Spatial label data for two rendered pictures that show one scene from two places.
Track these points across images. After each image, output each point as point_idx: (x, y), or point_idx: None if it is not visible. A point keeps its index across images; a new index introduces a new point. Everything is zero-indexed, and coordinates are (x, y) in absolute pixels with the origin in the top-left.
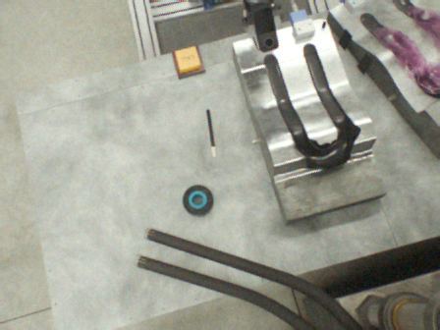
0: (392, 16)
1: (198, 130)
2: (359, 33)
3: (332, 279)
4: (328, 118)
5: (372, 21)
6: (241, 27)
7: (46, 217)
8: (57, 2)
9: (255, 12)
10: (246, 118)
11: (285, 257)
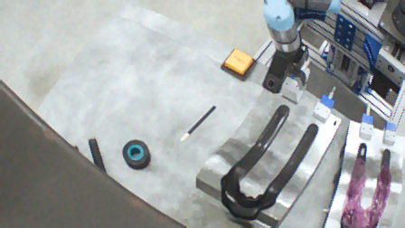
0: (375, 160)
1: (193, 113)
2: (351, 152)
3: None
4: (269, 182)
5: (364, 152)
6: (337, 104)
7: (65, 78)
8: None
9: (276, 55)
10: None
11: None
